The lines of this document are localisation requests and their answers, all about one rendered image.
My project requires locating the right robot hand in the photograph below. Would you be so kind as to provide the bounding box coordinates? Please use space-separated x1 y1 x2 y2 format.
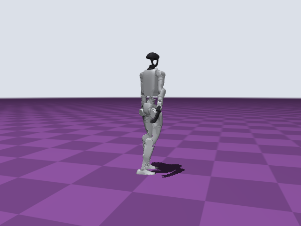
150 106 161 123

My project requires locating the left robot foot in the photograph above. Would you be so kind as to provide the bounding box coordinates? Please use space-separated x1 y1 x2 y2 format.
143 164 158 169

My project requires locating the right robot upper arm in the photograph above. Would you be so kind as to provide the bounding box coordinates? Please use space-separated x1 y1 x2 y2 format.
156 70 166 94

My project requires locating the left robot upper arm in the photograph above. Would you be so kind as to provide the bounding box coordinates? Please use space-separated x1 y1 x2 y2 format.
140 72 144 94

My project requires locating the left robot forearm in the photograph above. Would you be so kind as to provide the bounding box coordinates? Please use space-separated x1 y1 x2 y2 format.
141 93 147 105

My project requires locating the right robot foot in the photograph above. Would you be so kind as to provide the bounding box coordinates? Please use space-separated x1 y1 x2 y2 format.
136 169 156 175

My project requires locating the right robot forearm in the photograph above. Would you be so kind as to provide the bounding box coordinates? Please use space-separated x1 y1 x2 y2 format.
156 89 166 111

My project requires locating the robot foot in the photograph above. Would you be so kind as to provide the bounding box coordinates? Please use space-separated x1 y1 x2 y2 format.
143 164 158 169
136 169 156 175

